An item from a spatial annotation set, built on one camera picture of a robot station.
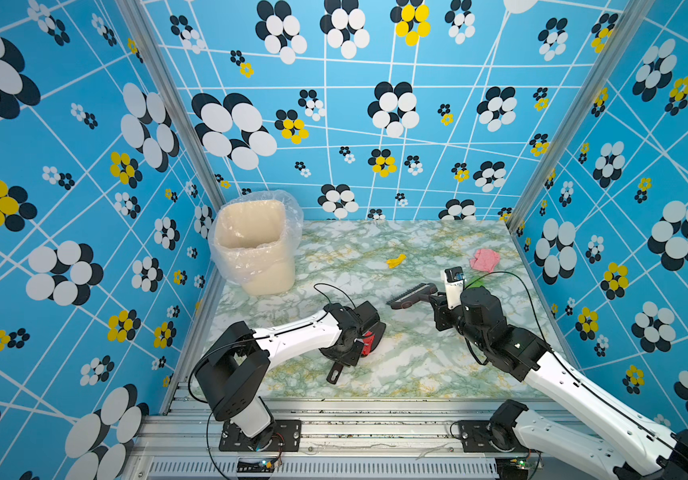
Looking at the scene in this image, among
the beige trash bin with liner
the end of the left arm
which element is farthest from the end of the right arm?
the beige trash bin with liner

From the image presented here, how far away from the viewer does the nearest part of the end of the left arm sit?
62 centimetres

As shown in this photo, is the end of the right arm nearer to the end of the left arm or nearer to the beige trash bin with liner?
the end of the left arm
